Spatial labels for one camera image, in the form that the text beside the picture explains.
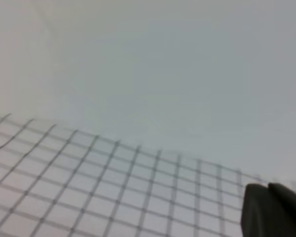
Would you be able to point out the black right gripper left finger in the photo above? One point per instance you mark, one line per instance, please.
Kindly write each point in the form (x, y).
(262, 214)

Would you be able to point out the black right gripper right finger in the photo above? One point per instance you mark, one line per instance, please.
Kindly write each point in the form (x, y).
(286, 197)

